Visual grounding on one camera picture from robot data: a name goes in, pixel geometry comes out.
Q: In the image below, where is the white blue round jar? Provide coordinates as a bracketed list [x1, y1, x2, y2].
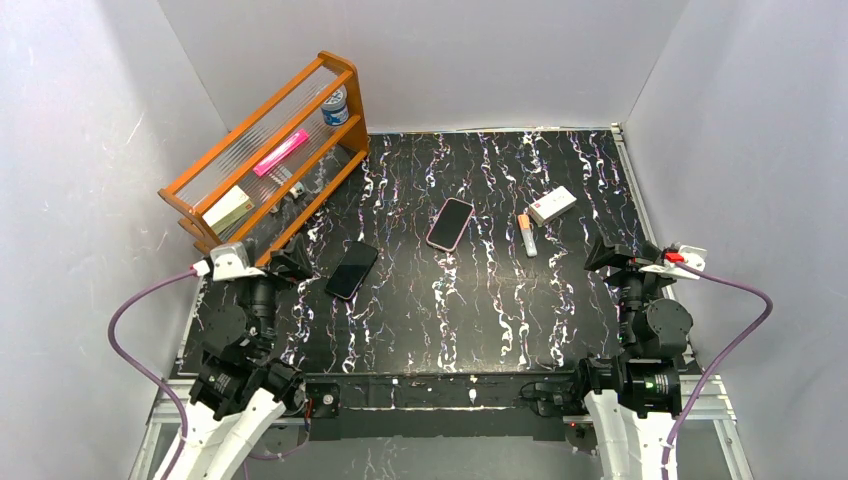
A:
[320, 86, 349, 127]

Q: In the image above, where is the orange wooden shelf rack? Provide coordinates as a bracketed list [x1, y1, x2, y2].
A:
[159, 51, 370, 265]

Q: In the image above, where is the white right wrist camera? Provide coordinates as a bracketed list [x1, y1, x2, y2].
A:
[639, 245, 708, 280]

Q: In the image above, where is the black phone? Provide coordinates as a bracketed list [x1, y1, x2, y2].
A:
[325, 241, 378, 301]

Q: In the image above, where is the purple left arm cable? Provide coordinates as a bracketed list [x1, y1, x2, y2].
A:
[107, 267, 200, 480]

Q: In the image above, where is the cream green box on shelf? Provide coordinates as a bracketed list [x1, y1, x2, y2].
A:
[202, 186, 254, 234]

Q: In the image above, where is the orange white marker tube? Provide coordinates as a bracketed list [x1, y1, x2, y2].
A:
[517, 213, 538, 258]

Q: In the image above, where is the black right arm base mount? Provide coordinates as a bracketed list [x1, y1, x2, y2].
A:
[519, 381, 586, 418]

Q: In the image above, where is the white red box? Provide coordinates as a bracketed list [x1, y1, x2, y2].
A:
[528, 186, 577, 226]

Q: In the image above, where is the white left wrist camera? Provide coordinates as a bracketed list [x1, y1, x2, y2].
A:
[191, 242, 266, 282]

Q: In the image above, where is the small item on lower shelf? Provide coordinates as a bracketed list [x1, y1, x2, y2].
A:
[288, 182, 305, 199]

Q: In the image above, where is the pink flat box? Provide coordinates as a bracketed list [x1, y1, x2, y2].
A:
[253, 129, 310, 177]

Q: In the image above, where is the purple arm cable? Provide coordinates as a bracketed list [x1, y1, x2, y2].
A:
[662, 261, 775, 480]
[107, 267, 200, 480]

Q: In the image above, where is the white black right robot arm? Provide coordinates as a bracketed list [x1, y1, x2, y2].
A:
[574, 236, 693, 479]

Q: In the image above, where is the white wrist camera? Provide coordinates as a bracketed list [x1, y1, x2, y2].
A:
[639, 245, 708, 280]
[191, 242, 266, 282]

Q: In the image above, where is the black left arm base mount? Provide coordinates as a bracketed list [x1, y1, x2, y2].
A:
[304, 380, 341, 419]

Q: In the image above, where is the phone in pink case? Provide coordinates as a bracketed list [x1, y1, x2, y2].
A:
[425, 198, 474, 252]

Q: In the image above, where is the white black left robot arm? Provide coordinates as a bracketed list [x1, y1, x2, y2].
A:
[154, 235, 313, 479]

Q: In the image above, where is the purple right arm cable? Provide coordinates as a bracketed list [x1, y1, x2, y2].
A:
[662, 261, 775, 480]

